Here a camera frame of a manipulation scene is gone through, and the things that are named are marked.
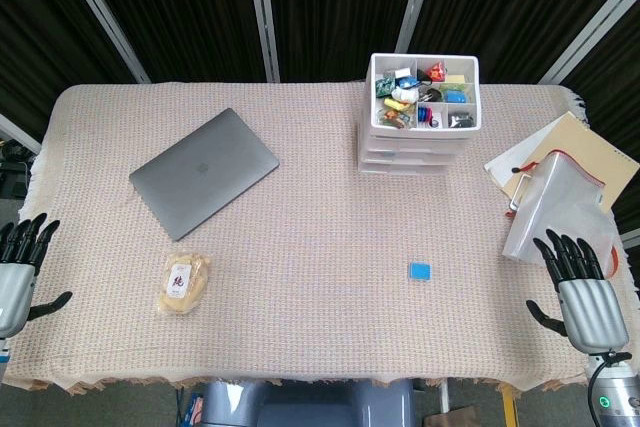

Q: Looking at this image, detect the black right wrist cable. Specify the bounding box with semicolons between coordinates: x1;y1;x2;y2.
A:
587;351;634;427

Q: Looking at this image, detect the white plastic drawer organizer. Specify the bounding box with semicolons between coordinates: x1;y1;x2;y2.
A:
356;52;481;177

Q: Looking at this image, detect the manila envelope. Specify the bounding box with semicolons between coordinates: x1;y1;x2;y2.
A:
499;111;640;213

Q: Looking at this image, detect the pink woven tablecloth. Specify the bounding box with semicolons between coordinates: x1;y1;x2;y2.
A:
0;82;640;393

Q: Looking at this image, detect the black curtain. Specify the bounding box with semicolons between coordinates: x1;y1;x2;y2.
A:
0;0;640;121

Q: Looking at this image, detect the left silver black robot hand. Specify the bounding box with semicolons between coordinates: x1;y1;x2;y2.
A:
0;213;74;341

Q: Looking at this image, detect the grey-blue robot torso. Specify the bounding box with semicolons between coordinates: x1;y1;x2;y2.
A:
199;379;416;427

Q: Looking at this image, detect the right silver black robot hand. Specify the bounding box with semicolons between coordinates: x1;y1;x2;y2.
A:
525;229;630;352

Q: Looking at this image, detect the blue and pink package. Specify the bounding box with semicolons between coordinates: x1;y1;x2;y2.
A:
182;391;207;427

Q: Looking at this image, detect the brown cardboard box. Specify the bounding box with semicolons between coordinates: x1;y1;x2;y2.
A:
424;409;476;427

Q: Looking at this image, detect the clear bag of yellow snacks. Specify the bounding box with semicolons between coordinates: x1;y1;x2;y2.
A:
157;248;212;318

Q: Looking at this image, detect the black floor equipment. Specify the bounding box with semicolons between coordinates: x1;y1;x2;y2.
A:
0;139;32;198

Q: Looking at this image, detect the small blue block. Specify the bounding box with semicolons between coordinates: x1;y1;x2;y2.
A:
408;261;435;284

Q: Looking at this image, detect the white paper sheet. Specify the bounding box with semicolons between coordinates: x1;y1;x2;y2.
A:
483;121;556;193

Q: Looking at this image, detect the clear pouch with red zipper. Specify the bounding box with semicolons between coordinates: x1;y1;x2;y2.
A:
502;149;624;281

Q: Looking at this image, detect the grey closed laptop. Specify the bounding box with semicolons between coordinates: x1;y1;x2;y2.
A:
128;107;281;243

